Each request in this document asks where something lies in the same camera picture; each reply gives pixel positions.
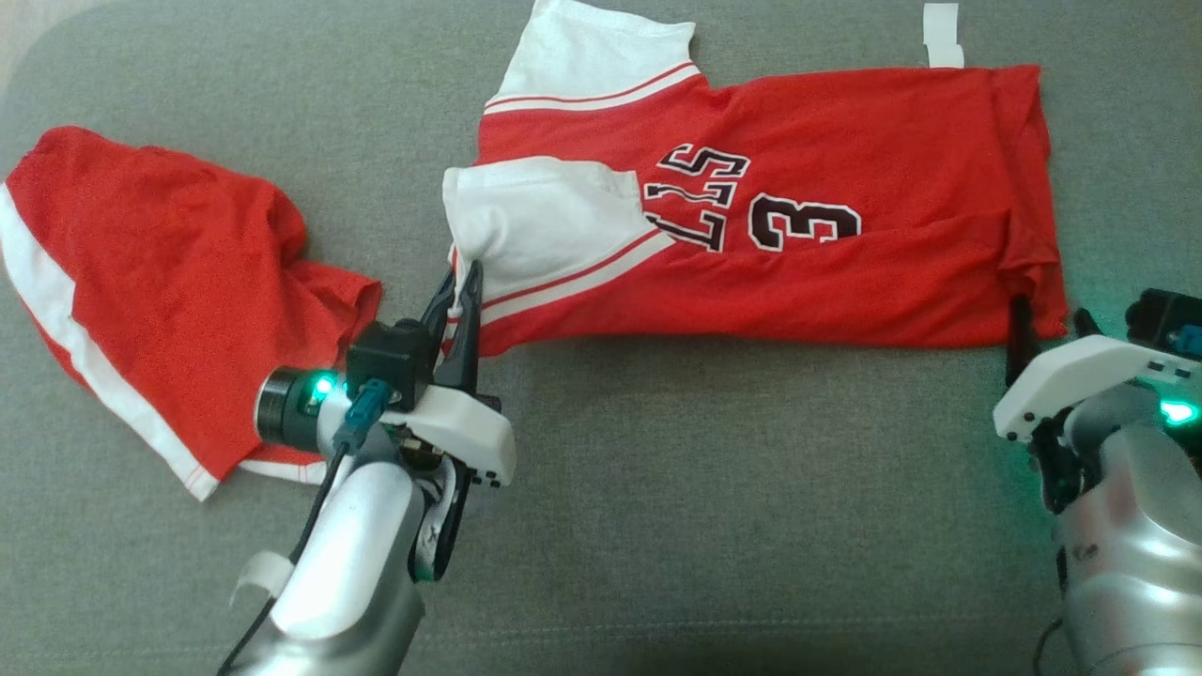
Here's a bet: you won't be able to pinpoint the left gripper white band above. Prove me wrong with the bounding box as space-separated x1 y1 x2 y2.
403 260 518 488

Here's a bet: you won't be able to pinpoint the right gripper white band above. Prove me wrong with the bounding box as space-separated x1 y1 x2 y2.
994 295 1202 441

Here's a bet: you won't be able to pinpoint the red and white basketball jersey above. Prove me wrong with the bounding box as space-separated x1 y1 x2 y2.
441 0 1071 359

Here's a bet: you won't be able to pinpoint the red shorts with white stripe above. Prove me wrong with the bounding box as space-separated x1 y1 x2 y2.
0 125 384 502

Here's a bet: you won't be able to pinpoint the left black cable teal connector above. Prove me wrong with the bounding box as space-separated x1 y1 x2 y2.
218 378 393 676

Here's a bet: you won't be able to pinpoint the black cable teal connector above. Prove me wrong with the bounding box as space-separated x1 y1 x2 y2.
218 378 393 676
1033 324 1202 676

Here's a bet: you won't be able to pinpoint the right black cable teal connector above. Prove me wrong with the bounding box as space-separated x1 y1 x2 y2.
1033 324 1202 676

